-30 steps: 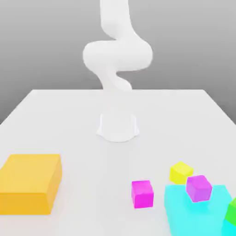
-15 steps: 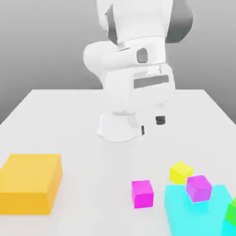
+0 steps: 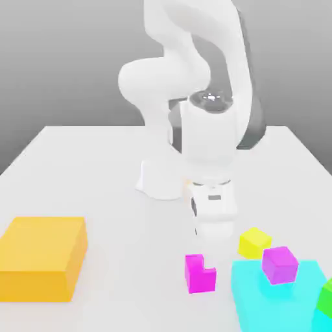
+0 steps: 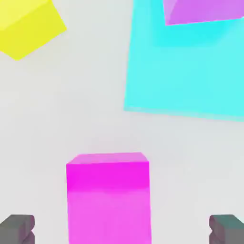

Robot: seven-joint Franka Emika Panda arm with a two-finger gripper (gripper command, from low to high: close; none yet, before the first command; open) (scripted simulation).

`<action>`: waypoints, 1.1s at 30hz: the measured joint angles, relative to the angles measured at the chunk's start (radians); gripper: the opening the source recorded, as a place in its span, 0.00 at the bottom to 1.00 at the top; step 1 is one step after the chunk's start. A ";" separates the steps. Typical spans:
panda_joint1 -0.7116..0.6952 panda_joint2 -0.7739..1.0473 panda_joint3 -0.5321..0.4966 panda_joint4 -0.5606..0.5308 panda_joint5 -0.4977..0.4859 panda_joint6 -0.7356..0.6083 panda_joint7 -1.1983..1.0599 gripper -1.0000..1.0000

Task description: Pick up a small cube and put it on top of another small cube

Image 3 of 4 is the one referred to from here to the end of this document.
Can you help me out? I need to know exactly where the small green cube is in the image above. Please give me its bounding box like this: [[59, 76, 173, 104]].
[[316, 278, 332, 318]]

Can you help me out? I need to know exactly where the small purple cube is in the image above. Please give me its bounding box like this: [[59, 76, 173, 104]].
[[261, 246, 300, 285]]

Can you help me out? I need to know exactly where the small magenta cube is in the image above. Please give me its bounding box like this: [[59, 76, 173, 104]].
[[184, 254, 217, 294]]

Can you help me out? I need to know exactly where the small yellow cube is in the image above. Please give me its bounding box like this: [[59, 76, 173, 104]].
[[237, 227, 273, 260]]

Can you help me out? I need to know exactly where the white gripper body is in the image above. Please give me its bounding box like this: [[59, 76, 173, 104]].
[[194, 219, 235, 254]]

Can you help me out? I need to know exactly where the large cyan box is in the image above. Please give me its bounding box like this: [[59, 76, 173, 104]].
[[230, 259, 332, 332]]

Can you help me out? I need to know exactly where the large orange box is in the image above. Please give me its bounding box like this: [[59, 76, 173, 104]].
[[0, 216, 89, 303]]

